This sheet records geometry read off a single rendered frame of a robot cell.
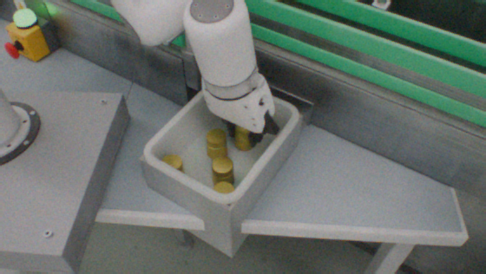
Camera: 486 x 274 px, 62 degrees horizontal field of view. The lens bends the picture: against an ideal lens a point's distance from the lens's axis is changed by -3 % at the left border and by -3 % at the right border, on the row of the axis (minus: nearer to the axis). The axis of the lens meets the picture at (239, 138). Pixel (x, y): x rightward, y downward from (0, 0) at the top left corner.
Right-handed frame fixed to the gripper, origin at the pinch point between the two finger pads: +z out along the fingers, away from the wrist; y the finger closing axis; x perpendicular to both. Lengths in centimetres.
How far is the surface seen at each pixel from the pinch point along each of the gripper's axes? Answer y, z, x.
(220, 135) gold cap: 2.3, -1.9, 3.5
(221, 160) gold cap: -0.7, -3.0, 7.6
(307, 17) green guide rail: -3.1, -11.5, -17.2
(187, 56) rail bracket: 12.4, -8.4, -4.2
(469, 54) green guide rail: -27.3, -8.2, -23.6
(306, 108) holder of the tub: -6.3, 4.2, -10.7
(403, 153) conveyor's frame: -24.8, 5.0, -10.6
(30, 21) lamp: 53, -3, -1
